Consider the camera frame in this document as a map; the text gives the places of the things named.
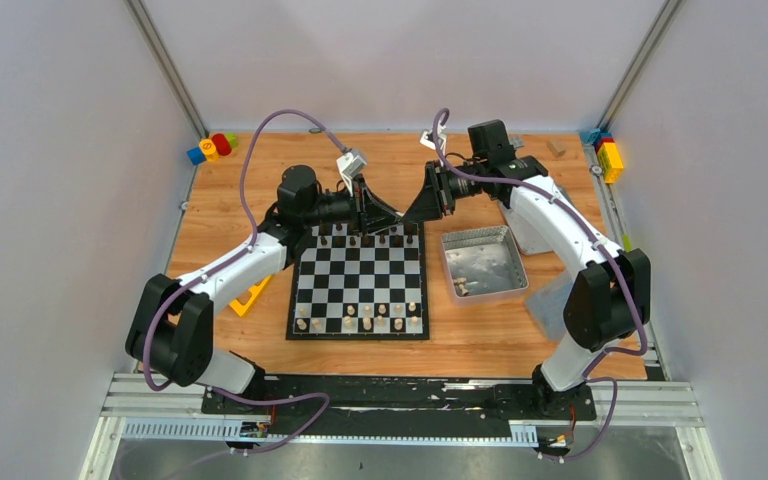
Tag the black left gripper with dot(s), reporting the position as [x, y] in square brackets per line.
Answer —
[363, 206]

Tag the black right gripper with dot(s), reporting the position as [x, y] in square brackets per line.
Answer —
[434, 197]

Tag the black white chessboard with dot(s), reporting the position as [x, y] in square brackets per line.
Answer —
[343, 267]

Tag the metal tin box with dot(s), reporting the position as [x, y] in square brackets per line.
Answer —
[483, 265]

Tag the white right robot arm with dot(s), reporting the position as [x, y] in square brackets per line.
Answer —
[608, 305]

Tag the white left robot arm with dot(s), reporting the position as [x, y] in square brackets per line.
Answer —
[172, 330]

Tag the small wooden block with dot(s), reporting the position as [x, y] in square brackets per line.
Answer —
[556, 147]

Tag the blue plastic bag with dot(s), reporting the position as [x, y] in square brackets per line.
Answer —
[546, 306]

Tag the yellow triangular plastic stand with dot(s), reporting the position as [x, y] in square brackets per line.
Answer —
[243, 303]

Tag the coloured toy cylinders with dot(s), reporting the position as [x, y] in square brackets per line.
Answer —
[213, 148]

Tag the coloured toy brick stack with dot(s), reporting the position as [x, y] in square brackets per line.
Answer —
[607, 153]

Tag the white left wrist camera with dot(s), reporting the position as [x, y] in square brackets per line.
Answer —
[350, 164]

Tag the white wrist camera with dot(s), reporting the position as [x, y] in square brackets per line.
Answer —
[350, 164]
[436, 140]

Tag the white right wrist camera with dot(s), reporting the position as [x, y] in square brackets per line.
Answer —
[436, 140]

